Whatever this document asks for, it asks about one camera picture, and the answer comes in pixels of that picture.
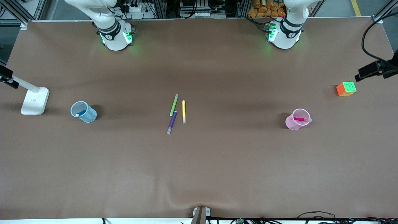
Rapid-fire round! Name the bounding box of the multicoloured puzzle cube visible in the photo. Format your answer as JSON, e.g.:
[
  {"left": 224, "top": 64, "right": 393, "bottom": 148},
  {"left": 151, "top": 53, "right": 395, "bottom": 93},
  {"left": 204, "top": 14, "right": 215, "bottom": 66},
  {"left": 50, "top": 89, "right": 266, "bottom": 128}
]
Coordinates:
[{"left": 336, "top": 82, "right": 357, "bottom": 97}]

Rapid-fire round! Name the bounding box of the translucent blue plastic cup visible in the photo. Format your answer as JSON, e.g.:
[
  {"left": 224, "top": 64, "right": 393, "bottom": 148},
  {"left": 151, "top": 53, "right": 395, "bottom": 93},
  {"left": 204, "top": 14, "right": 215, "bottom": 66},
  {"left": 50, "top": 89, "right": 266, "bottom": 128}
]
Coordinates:
[{"left": 70, "top": 101, "right": 97, "bottom": 123}]

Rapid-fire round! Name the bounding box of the translucent pink plastic cup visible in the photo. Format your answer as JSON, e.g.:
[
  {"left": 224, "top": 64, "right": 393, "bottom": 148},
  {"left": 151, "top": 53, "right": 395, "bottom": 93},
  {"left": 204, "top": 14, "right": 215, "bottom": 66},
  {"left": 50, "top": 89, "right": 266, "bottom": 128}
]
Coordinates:
[{"left": 285, "top": 108, "right": 311, "bottom": 130}]

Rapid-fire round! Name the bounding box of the orange snack bag pile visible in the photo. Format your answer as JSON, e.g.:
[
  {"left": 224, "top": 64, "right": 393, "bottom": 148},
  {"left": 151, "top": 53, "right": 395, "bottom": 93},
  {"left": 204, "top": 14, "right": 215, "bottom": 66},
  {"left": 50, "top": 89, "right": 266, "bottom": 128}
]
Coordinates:
[{"left": 248, "top": 0, "right": 286, "bottom": 18}]

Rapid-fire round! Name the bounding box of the white power strip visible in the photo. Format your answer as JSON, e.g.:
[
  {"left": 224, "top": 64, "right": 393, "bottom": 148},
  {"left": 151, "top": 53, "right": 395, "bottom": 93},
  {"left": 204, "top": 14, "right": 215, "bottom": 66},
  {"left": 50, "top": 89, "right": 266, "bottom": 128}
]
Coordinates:
[{"left": 121, "top": 0, "right": 148, "bottom": 13}]

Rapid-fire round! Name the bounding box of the green marker pen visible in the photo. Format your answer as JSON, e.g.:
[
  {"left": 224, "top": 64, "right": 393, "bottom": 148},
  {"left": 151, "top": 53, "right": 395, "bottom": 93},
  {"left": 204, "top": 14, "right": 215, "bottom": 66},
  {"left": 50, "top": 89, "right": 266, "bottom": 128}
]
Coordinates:
[{"left": 169, "top": 94, "right": 179, "bottom": 117}]

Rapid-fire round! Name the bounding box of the purple marker pen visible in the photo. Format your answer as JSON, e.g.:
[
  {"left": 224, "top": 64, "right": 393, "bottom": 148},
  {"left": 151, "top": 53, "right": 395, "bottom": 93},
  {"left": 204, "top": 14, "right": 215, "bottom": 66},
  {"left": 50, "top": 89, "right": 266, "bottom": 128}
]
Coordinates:
[{"left": 167, "top": 110, "right": 178, "bottom": 135}]

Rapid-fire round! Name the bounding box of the white terminal strip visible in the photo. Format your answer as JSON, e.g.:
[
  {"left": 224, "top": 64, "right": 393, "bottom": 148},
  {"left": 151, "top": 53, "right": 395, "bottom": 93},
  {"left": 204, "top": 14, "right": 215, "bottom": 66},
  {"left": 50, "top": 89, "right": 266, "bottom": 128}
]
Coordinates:
[{"left": 181, "top": 11, "right": 215, "bottom": 18}]

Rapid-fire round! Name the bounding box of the brown table cover mat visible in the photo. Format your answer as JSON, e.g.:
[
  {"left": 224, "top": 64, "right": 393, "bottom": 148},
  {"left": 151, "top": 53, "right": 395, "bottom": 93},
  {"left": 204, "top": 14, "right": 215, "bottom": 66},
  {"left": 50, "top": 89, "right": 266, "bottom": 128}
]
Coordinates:
[{"left": 0, "top": 17, "right": 398, "bottom": 220}]

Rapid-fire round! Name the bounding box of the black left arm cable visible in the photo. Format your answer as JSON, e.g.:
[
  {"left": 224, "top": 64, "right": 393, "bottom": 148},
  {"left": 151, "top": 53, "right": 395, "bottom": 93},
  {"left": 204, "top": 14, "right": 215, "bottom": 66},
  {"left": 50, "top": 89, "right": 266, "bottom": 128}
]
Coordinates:
[{"left": 362, "top": 12, "right": 398, "bottom": 62}]

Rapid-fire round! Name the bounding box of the aluminium frame profile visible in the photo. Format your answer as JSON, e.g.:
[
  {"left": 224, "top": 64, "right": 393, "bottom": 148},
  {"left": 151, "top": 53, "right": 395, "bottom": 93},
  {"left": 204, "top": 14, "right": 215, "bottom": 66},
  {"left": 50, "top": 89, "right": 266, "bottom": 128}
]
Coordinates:
[
  {"left": 372, "top": 0, "right": 398, "bottom": 25},
  {"left": 0, "top": 0, "right": 47, "bottom": 30}
]

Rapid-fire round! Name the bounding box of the black cable bundle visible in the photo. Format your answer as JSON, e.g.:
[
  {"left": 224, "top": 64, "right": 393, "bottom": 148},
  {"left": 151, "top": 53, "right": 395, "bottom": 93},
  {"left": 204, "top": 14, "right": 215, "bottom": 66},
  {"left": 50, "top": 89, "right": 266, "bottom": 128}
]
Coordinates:
[{"left": 297, "top": 211, "right": 398, "bottom": 224}]

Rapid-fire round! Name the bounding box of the grey table clamp bracket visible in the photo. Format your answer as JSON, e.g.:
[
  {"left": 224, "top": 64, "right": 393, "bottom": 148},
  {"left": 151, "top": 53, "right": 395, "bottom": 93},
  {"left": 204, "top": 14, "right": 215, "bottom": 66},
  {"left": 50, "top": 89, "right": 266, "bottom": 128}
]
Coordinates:
[{"left": 191, "top": 206, "right": 211, "bottom": 224}]

